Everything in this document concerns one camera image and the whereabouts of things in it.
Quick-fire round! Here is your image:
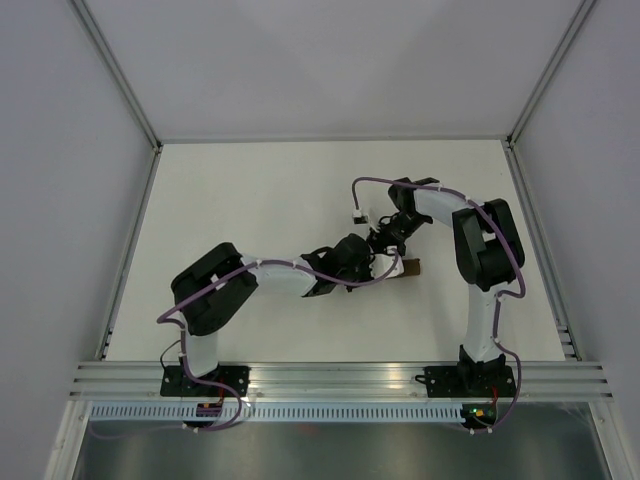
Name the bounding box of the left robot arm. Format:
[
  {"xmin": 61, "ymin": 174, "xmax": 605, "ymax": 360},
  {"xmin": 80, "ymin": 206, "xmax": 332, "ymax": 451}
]
[{"xmin": 157, "ymin": 234, "xmax": 382, "ymax": 397}]

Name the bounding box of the brown cloth napkin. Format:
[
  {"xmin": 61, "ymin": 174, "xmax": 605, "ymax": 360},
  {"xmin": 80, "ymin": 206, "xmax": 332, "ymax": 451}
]
[{"xmin": 388, "ymin": 259, "xmax": 421, "ymax": 278}]

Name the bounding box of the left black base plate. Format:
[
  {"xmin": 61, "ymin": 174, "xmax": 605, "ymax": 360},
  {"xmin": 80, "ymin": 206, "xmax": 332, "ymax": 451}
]
[{"xmin": 160, "ymin": 365, "xmax": 250, "ymax": 398}]

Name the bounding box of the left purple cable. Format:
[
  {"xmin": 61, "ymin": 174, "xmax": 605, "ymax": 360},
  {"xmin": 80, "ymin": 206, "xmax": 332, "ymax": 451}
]
[{"xmin": 89, "ymin": 247, "xmax": 401, "ymax": 441}]

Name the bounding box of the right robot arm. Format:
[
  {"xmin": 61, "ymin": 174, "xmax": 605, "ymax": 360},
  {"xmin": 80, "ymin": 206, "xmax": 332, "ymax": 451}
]
[{"xmin": 367, "ymin": 177, "xmax": 526, "ymax": 398}]

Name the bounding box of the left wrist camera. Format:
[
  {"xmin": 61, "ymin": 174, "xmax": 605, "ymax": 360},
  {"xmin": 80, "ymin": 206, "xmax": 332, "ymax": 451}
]
[{"xmin": 371, "ymin": 254, "xmax": 405, "ymax": 280}]

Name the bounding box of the white slotted cable duct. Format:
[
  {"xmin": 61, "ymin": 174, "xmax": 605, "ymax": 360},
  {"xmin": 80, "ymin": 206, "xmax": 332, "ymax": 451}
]
[{"xmin": 90, "ymin": 401, "xmax": 464, "ymax": 423}]

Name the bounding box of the left aluminium frame post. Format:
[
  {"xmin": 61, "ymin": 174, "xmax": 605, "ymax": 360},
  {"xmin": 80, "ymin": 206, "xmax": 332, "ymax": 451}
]
[{"xmin": 67, "ymin": 0, "xmax": 162, "ymax": 152}]

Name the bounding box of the right aluminium frame post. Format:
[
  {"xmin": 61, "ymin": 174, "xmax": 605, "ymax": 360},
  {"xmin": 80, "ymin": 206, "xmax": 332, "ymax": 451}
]
[{"xmin": 503, "ymin": 0, "xmax": 599, "ymax": 149}]

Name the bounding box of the aluminium frame post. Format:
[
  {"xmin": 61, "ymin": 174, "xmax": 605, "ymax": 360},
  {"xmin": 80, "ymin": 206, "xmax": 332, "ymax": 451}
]
[
  {"xmin": 503, "ymin": 0, "xmax": 599, "ymax": 149},
  {"xmin": 67, "ymin": 0, "xmax": 162, "ymax": 152}
]

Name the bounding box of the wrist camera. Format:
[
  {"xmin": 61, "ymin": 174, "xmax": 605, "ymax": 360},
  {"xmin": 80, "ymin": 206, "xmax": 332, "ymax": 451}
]
[
  {"xmin": 351, "ymin": 209, "xmax": 369, "ymax": 225},
  {"xmin": 371, "ymin": 254, "xmax": 405, "ymax": 280}
]

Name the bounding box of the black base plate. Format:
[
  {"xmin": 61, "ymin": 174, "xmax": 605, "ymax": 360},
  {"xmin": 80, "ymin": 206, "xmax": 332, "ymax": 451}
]
[
  {"xmin": 414, "ymin": 362, "xmax": 516, "ymax": 399},
  {"xmin": 160, "ymin": 365, "xmax": 250, "ymax": 398}
]

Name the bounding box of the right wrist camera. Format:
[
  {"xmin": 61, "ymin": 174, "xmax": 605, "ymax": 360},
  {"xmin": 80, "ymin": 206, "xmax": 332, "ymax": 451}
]
[{"xmin": 351, "ymin": 209, "xmax": 369, "ymax": 225}]

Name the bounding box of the right side aluminium rail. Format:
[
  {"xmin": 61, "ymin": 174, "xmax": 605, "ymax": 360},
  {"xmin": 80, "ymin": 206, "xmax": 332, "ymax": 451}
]
[{"xmin": 501, "ymin": 140, "xmax": 583, "ymax": 361}]

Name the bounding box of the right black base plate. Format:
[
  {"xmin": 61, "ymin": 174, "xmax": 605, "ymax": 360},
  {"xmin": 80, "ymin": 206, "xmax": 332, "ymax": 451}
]
[{"xmin": 414, "ymin": 362, "xmax": 516, "ymax": 399}]

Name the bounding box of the aluminium front rail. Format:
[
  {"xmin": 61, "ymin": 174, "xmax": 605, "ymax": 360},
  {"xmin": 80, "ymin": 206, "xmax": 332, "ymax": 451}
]
[{"xmin": 68, "ymin": 361, "xmax": 613, "ymax": 402}]

